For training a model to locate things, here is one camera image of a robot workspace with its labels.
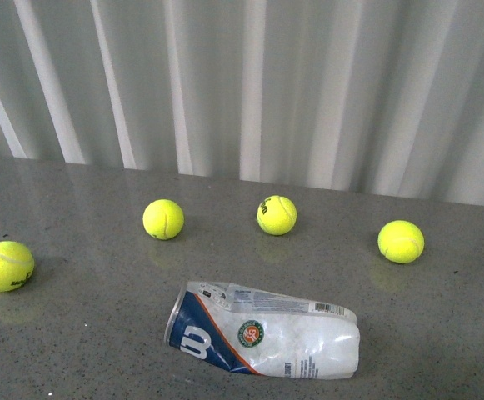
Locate far right tennis ball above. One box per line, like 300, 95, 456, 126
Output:
377, 220, 425, 264

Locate tennis ball with black logo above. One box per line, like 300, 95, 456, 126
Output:
257, 195, 297, 236

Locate clear Wilson tennis ball can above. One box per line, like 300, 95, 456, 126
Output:
164, 282, 360, 380

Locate far left tennis ball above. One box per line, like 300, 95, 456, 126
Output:
0, 241, 35, 293

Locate white pleated curtain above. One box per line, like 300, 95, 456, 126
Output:
0, 1, 484, 205

